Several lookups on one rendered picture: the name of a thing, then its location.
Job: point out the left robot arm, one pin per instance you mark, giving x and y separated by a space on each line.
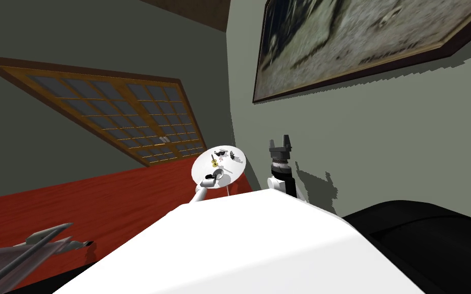
199 192

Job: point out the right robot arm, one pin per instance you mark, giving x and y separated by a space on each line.
423 249

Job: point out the round white table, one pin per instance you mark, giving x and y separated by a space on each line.
231 169

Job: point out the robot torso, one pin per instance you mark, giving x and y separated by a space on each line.
243 249

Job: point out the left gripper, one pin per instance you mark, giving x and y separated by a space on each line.
216 176

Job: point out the wooden lattice window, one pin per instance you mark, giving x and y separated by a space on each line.
121 110

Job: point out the grey spiky shape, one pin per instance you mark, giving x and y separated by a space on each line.
23 249

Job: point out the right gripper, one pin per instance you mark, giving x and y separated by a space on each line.
280 156

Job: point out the dark framed wall picture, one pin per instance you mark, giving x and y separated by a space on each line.
354 41

